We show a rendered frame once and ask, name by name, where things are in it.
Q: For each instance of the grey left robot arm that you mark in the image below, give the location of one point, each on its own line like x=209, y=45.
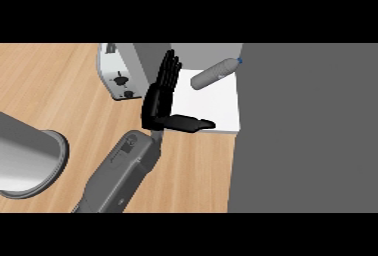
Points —
x=120, y=173

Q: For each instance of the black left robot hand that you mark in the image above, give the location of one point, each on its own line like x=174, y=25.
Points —
x=159, y=100

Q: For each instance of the large dark grey door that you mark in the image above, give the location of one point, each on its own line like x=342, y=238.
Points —
x=305, y=128

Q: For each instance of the white toaster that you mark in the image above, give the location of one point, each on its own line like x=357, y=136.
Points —
x=120, y=75

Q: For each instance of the clear plastic water bottle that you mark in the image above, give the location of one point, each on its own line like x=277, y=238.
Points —
x=215, y=74

